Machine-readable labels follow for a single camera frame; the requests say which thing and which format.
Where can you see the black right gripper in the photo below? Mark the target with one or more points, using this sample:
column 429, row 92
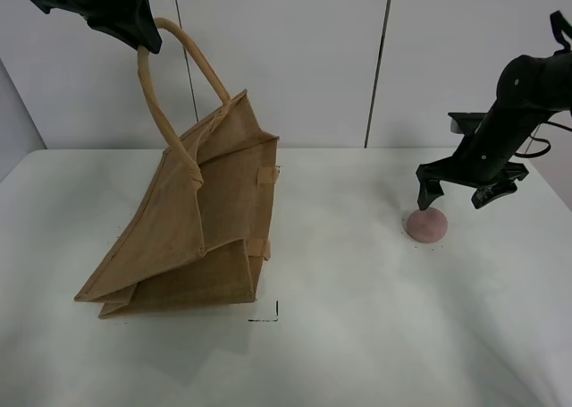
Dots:
column 491, row 183

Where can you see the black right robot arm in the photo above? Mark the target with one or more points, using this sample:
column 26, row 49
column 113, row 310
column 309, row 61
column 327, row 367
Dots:
column 529, row 92

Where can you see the brown linen tote bag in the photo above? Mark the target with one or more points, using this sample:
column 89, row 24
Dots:
column 200, row 235

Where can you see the pink peach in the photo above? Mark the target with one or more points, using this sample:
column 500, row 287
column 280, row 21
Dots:
column 428, row 226

